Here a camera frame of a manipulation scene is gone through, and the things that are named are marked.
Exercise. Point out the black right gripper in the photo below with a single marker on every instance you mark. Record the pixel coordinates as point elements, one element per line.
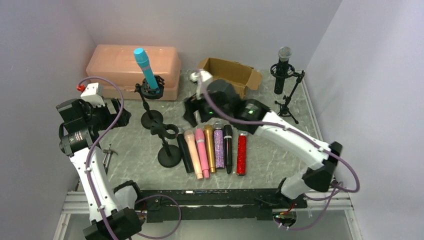
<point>197,108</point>

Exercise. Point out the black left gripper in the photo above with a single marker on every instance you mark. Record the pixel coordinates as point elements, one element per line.
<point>114,110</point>

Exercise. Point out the pink toy microphone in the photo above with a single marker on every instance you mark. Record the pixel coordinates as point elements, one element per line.
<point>201,147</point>

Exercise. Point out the gold microphone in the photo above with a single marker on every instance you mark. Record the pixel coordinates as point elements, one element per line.
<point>210,149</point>

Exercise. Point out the beige toy microphone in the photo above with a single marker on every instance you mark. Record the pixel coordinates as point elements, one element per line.
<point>191,143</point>

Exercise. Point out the black microphone grey grille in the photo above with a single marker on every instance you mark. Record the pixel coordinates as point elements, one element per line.
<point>185,153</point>

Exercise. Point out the purple glitter microphone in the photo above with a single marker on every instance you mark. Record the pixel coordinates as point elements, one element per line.
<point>218,145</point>

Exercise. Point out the slim black microphone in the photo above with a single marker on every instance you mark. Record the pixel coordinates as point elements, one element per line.
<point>228,145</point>

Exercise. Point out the clip mount desk stand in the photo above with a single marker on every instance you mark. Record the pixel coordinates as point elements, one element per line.
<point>169,155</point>

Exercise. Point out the brown cardboard box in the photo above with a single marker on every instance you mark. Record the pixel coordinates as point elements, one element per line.
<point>242,77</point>

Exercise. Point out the red glitter microphone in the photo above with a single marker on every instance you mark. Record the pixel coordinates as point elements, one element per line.
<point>241,154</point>

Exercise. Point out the blue toy microphone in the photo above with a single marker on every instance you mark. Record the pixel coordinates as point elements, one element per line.
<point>143,62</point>

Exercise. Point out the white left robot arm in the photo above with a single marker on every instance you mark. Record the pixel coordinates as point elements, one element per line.
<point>112,213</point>

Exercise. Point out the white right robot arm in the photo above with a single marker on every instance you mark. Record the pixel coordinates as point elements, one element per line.
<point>320,158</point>

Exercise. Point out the black tripod microphone stand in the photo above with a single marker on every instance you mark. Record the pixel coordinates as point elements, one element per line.
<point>284,107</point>

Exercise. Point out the claw hammer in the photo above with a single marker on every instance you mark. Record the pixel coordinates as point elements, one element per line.
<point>108,153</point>

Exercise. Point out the orange plastic storage box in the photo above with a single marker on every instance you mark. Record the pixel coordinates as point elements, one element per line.
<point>117,64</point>

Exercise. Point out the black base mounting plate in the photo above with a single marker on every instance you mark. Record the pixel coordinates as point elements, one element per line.
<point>214,204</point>

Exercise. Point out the black microphone silver grille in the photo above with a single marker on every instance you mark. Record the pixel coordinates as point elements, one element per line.
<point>282,69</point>

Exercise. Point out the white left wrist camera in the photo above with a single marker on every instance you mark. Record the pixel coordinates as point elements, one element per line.
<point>92,93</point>

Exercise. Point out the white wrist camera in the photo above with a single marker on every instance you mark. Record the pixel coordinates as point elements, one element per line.
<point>92,93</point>
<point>202,79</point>

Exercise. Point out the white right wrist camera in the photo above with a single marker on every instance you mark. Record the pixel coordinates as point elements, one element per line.
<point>202,79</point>

